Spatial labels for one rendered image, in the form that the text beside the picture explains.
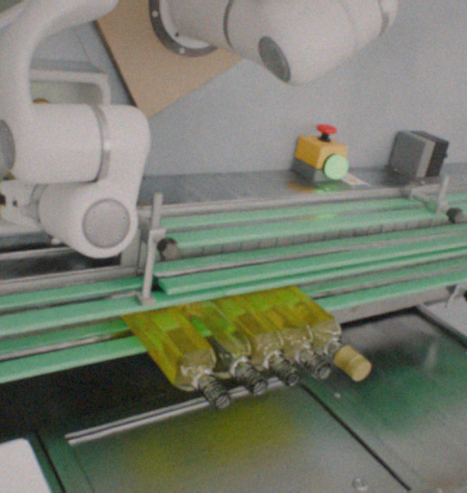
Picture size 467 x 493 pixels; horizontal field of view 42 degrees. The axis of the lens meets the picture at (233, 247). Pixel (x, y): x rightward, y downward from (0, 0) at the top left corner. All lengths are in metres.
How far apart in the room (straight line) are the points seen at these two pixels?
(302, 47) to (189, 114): 0.38
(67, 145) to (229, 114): 0.55
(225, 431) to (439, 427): 0.40
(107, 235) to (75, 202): 0.04
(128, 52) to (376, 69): 0.54
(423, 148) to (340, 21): 0.64
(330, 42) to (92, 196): 0.32
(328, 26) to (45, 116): 0.33
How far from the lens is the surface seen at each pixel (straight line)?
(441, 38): 1.41
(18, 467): 0.88
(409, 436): 1.12
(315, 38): 0.72
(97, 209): 0.60
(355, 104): 1.28
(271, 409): 1.01
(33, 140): 0.58
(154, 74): 0.97
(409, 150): 1.36
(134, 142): 0.61
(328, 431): 1.01
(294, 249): 1.09
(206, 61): 1.01
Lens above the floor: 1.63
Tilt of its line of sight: 46 degrees down
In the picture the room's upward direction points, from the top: 130 degrees clockwise
